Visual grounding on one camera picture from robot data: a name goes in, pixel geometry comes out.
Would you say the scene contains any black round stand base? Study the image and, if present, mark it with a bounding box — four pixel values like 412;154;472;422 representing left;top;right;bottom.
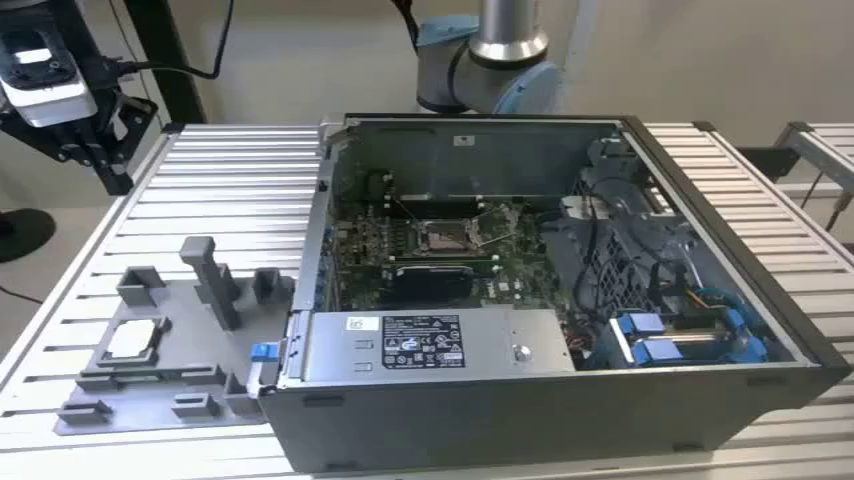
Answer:
0;207;59;264

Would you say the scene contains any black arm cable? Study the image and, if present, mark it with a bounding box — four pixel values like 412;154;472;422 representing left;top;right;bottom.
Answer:
390;0;423;39

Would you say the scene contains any grey perforated drive cage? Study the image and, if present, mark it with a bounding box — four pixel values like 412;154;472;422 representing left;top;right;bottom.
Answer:
539;194;675;326

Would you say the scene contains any dark grey PC case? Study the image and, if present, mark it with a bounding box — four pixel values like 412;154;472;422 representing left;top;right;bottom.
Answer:
256;112;854;474

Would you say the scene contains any black stand post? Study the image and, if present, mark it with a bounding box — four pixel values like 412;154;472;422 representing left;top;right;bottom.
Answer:
123;0;208;126

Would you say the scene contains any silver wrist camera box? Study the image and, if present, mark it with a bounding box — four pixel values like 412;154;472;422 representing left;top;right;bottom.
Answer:
0;17;100;129

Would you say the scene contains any silver CPU green edge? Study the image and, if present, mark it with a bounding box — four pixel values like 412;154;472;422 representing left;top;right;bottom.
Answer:
105;319;161;359

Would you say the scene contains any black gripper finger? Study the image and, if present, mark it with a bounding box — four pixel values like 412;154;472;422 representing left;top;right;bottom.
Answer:
105;93;161;149
0;117;133;197

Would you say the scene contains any silver power supply unit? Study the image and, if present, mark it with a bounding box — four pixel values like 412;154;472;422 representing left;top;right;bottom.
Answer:
292;308;579;385

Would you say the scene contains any metal locking lever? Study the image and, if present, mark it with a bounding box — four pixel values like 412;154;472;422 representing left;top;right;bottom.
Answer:
392;195;423;224

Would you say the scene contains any black camera cable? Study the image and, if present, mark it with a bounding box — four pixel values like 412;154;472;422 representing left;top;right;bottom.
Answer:
99;0;236;81

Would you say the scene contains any black table bracket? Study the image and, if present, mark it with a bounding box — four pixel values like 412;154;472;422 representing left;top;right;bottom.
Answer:
735;146;801;184

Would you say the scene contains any metal socket cover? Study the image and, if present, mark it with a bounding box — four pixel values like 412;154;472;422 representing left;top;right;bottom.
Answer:
471;203;530;245

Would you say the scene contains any black floor cable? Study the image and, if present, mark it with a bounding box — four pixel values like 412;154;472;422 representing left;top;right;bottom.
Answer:
0;283;45;306

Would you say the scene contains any CPU socket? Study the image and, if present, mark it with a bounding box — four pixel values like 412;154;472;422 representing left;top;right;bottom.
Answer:
416;218;483;257

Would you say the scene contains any green motherboard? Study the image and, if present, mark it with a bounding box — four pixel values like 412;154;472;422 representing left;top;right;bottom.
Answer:
324;197;575;314

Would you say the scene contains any aluminium frame table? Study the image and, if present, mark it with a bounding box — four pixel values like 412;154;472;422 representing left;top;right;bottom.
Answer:
773;121;854;201

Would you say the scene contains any grey plastic parts rack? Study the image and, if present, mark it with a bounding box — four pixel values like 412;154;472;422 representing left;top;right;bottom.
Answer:
52;237;300;437

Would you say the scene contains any blue disk carrier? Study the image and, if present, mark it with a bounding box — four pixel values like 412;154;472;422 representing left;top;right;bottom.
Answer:
616;310;667;335
719;305;767;362
631;338;683;367

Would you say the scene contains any black fan shroud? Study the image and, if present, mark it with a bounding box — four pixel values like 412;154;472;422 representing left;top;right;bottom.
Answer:
392;264;479;309

